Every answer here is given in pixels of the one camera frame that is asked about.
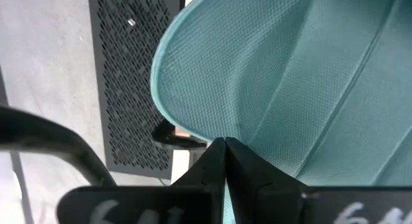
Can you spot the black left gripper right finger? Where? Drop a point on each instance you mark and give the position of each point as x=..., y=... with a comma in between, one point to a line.
x=257, y=185

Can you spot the green rubber slide sandal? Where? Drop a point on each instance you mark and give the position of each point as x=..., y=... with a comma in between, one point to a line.
x=257, y=72

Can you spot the perforated metal case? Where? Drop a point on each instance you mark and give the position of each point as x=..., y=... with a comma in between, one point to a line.
x=103, y=89

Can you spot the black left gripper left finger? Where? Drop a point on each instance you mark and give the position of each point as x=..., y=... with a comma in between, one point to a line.
x=209, y=172

